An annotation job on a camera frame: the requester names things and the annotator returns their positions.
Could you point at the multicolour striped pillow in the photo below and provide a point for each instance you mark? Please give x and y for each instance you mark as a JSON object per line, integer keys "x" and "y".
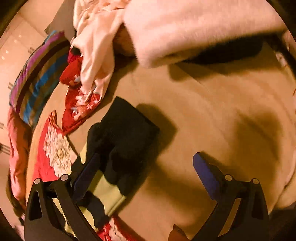
{"x": 39, "y": 77}

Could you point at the red floral blanket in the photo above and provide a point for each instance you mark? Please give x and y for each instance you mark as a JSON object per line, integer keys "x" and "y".
{"x": 55, "y": 157}

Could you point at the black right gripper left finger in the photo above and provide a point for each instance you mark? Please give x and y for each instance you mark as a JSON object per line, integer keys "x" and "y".
{"x": 41, "y": 221}

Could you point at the pink fluffy blanket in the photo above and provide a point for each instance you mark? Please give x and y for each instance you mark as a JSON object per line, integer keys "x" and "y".
{"x": 167, "y": 32}

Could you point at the pink pillow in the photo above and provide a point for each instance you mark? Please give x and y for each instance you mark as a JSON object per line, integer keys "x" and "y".
{"x": 19, "y": 134}

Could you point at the black and green striped sweater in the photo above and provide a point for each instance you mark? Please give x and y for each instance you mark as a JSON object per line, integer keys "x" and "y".
{"x": 121, "y": 139}

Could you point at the white and red clothes pile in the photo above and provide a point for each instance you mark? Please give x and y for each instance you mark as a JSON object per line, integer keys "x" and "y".
{"x": 88, "y": 75}

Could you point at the beige bed sheet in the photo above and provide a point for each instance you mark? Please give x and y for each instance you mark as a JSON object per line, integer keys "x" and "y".
{"x": 240, "y": 113}

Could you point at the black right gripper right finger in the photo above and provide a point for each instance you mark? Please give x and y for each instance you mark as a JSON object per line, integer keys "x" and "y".
{"x": 251, "y": 219}

